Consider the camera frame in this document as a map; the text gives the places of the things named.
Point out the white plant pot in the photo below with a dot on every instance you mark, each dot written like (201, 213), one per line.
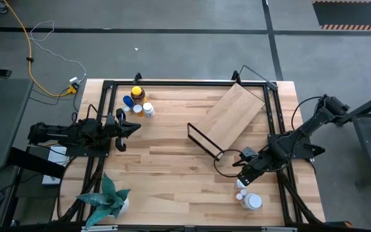
(125, 207)

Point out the white medicine bottle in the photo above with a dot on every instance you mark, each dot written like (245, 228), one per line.
(238, 186)
(148, 110)

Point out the pale green vial white cap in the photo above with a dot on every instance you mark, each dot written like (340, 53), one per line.
(126, 110)

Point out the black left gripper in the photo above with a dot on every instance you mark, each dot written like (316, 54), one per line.
(111, 129)

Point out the wide orange vial white cap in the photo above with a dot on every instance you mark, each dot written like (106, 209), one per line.
(137, 109)

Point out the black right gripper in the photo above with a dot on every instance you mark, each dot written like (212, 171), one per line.
(254, 167)

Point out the silver aluminium bar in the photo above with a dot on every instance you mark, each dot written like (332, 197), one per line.
(98, 228)
(279, 229)

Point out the small white-capped vial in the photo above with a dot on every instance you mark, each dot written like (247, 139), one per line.
(243, 192)

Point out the amber bottle with yellow cap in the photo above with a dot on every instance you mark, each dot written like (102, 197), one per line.
(137, 93)

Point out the black metal stand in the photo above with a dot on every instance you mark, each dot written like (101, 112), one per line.
(370, 105)

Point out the grey desk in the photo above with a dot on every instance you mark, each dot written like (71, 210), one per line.
(2, 122)

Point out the black mat with striped edge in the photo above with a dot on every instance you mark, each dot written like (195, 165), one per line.
(349, 14)

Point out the white power adapter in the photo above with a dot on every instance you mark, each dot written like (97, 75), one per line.
(74, 79)

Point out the yellow power plug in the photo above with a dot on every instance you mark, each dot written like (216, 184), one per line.
(72, 89)

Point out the black metal table frame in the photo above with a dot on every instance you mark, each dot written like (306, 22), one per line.
(188, 83)

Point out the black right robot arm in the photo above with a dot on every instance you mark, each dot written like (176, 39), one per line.
(301, 132)

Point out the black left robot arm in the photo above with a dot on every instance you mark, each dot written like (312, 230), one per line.
(76, 132)

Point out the black desk support beam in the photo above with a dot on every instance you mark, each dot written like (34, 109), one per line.
(34, 162)

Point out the green leafy plant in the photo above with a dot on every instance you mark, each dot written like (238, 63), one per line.
(106, 201)

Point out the large white bottle maroon label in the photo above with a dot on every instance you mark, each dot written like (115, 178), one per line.
(253, 201)

